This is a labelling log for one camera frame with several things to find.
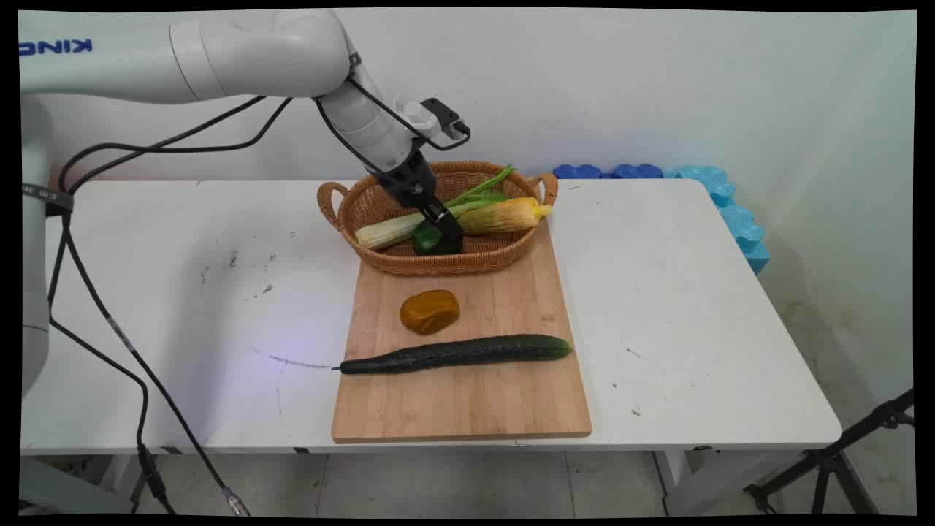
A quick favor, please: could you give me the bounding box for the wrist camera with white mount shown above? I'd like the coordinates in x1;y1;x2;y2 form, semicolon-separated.
393;95;473;149

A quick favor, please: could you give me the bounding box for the dark green cucumber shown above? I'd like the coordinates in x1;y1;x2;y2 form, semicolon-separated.
332;334;575;376

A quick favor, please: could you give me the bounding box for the light blue foam mat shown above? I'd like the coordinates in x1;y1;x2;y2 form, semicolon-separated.
663;165;772;276

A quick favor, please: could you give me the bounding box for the grey table frame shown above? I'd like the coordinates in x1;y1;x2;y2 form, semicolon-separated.
20;456;136;515

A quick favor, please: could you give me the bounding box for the black cable with silver connector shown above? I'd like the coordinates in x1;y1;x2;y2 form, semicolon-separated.
45;97;251;517

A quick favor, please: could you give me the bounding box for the wooden cutting board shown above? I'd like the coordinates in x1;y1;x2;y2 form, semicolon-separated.
331;219;593;445

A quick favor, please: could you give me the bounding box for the black cable strap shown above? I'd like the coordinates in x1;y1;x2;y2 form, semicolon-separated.
21;183;75;216

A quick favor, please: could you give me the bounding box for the black tripod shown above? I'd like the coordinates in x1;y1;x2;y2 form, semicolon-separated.
744;389;915;517

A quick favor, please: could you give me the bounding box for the orange-brown potato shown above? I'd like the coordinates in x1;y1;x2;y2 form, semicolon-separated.
399;289;462;336

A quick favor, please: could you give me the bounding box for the white table leg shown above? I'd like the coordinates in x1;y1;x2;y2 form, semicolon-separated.
652;447;739;517

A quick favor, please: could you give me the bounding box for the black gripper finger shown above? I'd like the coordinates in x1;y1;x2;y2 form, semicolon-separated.
418;206;455;255
425;199;466;254

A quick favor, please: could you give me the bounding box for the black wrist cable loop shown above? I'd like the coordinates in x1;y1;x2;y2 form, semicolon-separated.
313;76;473;180

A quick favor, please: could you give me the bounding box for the woven wicker basket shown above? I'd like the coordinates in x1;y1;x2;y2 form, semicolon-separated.
316;161;560;277

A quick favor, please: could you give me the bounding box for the thick black cable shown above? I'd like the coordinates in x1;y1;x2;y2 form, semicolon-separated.
45;95;268;515

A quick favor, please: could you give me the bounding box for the green bell pepper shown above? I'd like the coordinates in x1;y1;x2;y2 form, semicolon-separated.
412;220;464;256

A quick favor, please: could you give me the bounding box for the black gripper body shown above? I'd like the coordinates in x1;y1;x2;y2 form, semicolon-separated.
375;149;440;211

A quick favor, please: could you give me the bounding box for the yellow corn cob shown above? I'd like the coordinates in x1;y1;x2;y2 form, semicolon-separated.
457;197;553;235

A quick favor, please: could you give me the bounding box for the celery stalk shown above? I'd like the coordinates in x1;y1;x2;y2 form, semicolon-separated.
355;166;516;251

